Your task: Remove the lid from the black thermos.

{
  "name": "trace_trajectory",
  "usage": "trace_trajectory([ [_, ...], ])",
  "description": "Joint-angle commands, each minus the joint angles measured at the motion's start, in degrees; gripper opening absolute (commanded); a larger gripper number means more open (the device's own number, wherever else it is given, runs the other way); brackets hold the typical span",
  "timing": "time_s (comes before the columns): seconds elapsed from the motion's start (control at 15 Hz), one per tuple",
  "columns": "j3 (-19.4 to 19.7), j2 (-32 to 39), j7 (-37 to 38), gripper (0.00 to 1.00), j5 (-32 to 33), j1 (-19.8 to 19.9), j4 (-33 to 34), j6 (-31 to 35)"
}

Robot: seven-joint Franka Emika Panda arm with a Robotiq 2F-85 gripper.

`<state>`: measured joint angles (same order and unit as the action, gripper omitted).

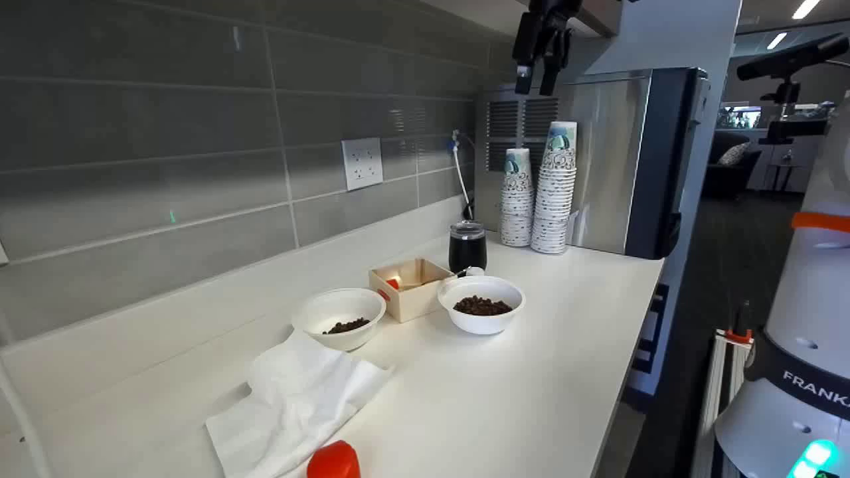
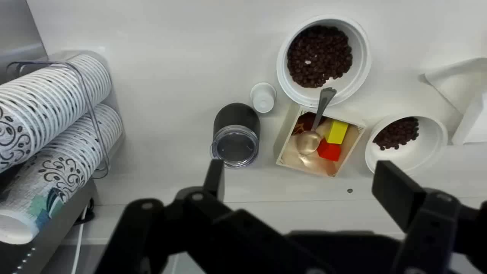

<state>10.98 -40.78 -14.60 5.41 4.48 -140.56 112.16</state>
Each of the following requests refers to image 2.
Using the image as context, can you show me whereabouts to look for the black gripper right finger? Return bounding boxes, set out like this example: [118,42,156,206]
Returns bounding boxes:
[371,160,425,232]

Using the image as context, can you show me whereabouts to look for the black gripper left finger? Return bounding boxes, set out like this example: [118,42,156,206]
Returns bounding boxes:
[203,160,225,200]

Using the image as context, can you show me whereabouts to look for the clear plastic thermos lid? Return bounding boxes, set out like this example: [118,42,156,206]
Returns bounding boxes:
[211,125,258,168]

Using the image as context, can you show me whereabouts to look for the small white bowl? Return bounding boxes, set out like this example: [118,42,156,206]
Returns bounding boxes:
[363,113,447,173]

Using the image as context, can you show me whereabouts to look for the coffee beans in small bowl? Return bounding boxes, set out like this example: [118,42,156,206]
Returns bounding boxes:
[372,118,418,151]

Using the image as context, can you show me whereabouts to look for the red block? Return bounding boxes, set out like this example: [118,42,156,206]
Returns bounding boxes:
[316,141,340,162]

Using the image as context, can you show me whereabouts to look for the yellow block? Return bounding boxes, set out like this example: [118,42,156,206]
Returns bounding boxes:
[327,121,348,145]

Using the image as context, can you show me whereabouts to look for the square wooden tray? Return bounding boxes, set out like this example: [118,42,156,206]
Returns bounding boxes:
[273,104,365,177]

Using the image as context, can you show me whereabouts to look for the small white cap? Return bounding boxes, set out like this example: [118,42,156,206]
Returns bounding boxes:
[250,83,275,115]

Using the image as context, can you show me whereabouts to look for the metal spoon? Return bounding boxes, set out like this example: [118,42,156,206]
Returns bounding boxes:
[296,87,336,156]

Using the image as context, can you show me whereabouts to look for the white box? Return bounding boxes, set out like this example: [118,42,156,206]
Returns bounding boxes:
[451,94,487,147]

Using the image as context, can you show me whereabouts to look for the lower patterned paper cup stack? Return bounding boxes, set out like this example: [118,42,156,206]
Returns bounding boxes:
[0,104,123,246]

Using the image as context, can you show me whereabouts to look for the patterned paper cup stack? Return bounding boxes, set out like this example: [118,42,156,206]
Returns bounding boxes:
[0,104,123,246]
[0,54,107,173]

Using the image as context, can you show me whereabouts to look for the large white bowl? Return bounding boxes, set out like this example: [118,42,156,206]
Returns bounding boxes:
[276,16,371,109]

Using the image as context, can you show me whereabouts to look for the coffee beans in large bowl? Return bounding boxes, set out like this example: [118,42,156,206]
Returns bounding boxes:
[285,27,352,89]

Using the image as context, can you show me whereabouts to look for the upper patterned paper cup stack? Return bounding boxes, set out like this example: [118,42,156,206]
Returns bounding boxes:
[0,54,107,173]

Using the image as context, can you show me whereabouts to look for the grey metal shelf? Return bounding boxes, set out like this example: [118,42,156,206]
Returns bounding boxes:
[0,180,95,274]

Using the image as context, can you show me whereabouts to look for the wire cup holder rack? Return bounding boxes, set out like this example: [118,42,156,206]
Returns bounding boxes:
[5,59,110,177]

